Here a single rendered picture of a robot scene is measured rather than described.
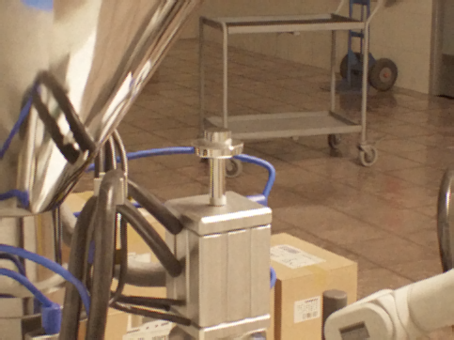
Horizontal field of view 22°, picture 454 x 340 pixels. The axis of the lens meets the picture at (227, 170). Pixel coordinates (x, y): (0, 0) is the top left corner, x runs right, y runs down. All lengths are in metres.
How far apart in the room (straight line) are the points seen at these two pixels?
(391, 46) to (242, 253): 8.81
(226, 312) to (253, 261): 0.03
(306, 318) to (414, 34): 5.73
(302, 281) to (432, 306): 2.18
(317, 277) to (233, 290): 3.01
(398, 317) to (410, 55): 7.82
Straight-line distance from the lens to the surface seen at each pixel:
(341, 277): 3.73
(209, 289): 0.65
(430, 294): 1.47
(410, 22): 9.24
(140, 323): 3.38
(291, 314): 3.65
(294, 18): 6.92
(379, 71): 9.11
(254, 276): 0.66
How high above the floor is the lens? 1.59
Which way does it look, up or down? 14 degrees down
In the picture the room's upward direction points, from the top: straight up
